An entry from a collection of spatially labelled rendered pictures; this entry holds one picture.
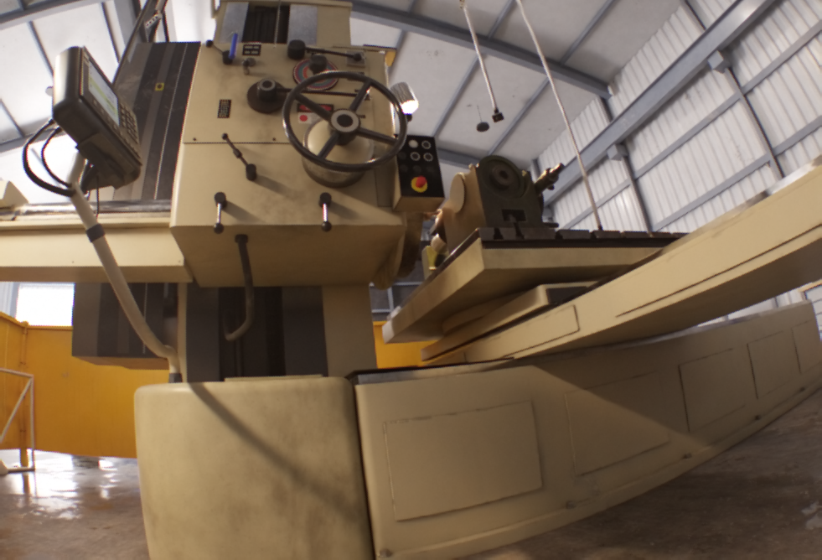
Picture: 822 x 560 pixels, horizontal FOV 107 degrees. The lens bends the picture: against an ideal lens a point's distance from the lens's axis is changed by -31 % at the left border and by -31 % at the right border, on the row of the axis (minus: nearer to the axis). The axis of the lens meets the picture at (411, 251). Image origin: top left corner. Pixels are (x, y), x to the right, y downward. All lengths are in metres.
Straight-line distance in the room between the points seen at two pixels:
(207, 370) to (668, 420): 1.91
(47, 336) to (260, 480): 3.22
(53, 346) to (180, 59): 2.64
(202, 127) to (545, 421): 1.52
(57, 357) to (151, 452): 2.82
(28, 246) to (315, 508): 1.43
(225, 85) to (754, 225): 1.61
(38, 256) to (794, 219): 2.17
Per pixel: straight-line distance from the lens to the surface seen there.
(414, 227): 1.62
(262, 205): 1.40
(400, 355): 3.83
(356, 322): 1.98
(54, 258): 1.85
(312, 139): 1.40
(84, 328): 2.14
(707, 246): 0.92
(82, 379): 4.05
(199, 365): 1.94
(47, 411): 4.20
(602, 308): 1.14
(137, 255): 1.71
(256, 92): 1.63
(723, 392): 2.30
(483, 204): 1.43
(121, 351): 2.05
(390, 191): 1.46
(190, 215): 1.41
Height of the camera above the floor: 0.49
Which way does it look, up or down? 20 degrees up
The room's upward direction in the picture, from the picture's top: 7 degrees counter-clockwise
